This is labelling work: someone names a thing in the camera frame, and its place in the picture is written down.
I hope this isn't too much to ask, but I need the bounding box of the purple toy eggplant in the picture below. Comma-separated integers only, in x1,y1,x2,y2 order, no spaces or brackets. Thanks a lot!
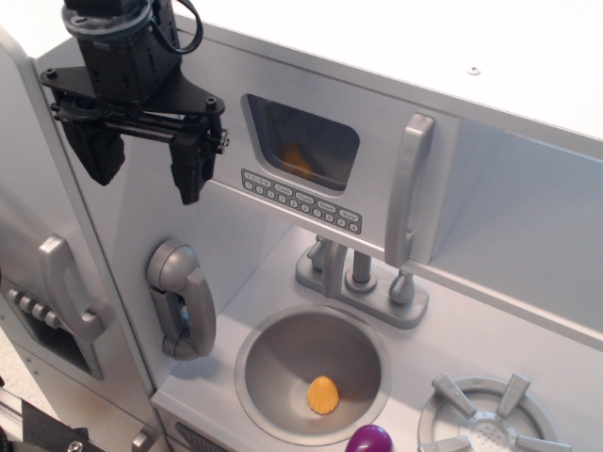
345,424,393,452

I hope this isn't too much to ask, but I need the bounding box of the grey metal sink bowl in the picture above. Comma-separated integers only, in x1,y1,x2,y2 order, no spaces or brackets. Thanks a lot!
235,305,392,446

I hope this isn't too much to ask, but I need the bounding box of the white toy microwave door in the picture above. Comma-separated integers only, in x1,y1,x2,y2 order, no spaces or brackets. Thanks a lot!
183,41,460,264

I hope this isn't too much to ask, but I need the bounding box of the grey toy faucet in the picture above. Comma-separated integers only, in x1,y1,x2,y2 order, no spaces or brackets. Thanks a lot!
296,236,430,330

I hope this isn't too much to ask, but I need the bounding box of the grey fridge dispenser panel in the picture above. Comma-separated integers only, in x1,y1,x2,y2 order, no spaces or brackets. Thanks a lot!
1,278,103,380

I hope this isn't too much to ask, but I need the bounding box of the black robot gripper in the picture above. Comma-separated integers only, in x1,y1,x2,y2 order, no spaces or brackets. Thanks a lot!
40,25,228,205

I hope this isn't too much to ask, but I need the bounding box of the yellow toy corn piece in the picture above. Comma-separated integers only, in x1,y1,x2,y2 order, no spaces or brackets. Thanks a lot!
306,376,340,415

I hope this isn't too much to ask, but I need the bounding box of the white toy kitchen cabinet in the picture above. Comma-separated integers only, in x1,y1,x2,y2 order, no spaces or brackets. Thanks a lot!
1,1,602,451

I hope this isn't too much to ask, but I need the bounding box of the grey toy stove burner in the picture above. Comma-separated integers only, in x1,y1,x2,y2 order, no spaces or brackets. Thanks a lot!
417,373,573,451

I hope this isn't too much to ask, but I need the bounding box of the grey microwave door handle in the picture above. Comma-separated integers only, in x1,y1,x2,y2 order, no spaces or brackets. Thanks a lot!
384,113,435,267

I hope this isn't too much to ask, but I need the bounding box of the grey fridge door handle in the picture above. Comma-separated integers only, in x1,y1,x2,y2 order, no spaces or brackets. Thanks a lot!
38,234,105,343

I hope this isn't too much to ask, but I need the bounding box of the yellow toy inside microwave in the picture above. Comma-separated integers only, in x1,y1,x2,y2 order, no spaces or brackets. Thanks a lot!
281,141,313,180

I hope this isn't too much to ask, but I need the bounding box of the grey toy telephone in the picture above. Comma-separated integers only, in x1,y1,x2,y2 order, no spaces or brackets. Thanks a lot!
146,239,217,362

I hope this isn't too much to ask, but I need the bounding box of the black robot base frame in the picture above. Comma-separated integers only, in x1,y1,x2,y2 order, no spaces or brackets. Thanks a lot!
1,380,92,452

